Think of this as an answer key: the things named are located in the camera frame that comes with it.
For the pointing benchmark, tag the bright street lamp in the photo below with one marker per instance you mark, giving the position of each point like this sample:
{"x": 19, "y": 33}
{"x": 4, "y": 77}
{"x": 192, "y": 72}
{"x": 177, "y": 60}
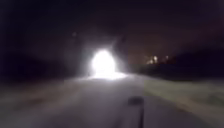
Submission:
{"x": 103, "y": 63}

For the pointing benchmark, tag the grey paved road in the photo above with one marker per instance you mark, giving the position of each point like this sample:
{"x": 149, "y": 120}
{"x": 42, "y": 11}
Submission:
{"x": 100, "y": 103}

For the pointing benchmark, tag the robot's own part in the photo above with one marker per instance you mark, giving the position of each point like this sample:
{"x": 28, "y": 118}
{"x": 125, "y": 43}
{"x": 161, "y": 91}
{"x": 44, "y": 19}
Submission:
{"x": 136, "y": 101}

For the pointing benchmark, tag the dim roadside verge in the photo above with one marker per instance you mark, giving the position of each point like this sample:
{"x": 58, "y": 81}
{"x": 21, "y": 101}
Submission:
{"x": 190, "y": 95}

